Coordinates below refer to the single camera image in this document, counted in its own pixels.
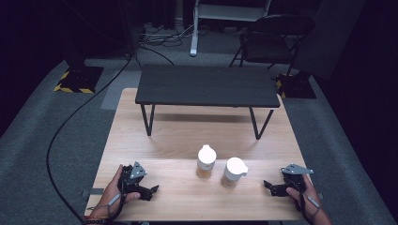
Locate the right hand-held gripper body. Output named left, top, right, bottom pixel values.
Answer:
left=280, top=163, right=314, bottom=192

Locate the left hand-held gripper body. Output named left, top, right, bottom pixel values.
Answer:
left=120, top=160, right=153, bottom=197

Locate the white-capped bottle of amber liquid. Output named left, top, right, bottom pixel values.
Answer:
left=221, top=157, right=249, bottom=188
left=195, top=143, right=218, bottom=179

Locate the black low shelf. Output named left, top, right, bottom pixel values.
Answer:
left=134, top=64, right=282, bottom=141

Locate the person's right hand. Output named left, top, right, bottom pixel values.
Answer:
left=285, top=174, right=323, bottom=218

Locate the person's left hand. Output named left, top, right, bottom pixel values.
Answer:
left=95, top=164, right=142, bottom=217

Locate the grey tape strip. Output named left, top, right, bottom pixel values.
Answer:
left=82, top=187, right=105, bottom=198

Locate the black folding chair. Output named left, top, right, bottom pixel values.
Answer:
left=229, top=13, right=317, bottom=78

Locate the grey panel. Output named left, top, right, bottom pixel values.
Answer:
left=292, top=0, right=367, bottom=82

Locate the white metal stand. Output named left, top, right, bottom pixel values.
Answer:
left=190, top=0, right=272, bottom=57

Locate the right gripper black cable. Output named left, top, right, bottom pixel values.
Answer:
left=292, top=182, right=310, bottom=221

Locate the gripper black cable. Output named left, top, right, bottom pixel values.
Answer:
left=292, top=182, right=310, bottom=221
left=107, top=177, right=129, bottom=221

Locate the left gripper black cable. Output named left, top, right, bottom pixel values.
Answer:
left=107, top=177, right=129, bottom=221

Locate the grey wrist strap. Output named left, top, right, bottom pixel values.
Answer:
left=87, top=193, right=122, bottom=211
left=301, top=194, right=322, bottom=218

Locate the long black floor cable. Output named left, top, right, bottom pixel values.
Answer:
left=46, top=46, right=134, bottom=225

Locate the tangle of floor cables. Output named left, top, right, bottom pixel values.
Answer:
left=139, top=22, right=195, bottom=66

